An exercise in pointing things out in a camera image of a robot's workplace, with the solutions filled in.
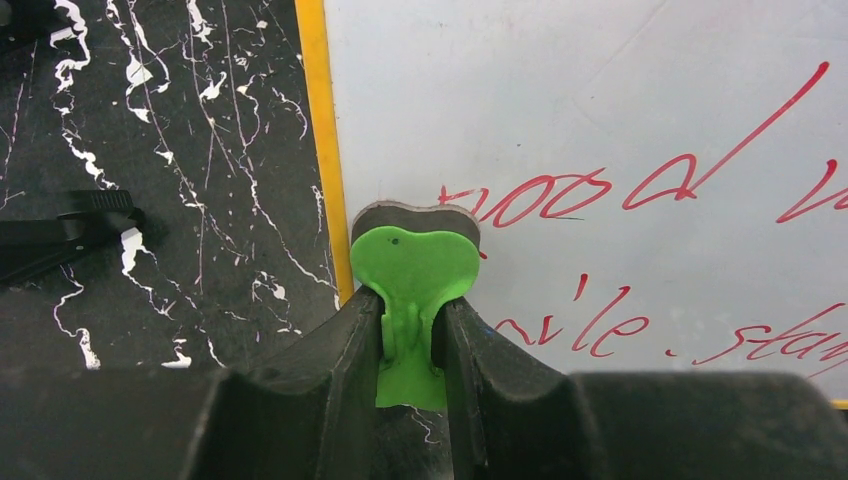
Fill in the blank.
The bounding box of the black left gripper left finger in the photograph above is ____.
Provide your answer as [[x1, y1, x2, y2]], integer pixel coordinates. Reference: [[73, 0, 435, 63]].
[[1, 288, 383, 479]]

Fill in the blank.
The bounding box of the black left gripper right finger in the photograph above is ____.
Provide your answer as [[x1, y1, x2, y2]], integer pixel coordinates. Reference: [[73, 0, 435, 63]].
[[433, 299, 847, 479]]

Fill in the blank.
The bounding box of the green black whiteboard eraser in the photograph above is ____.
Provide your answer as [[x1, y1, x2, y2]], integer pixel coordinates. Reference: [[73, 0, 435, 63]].
[[350, 200, 481, 410]]

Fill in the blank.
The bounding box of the orange framed whiteboard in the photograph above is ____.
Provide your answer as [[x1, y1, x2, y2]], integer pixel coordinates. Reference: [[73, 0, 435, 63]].
[[296, 1, 847, 402]]

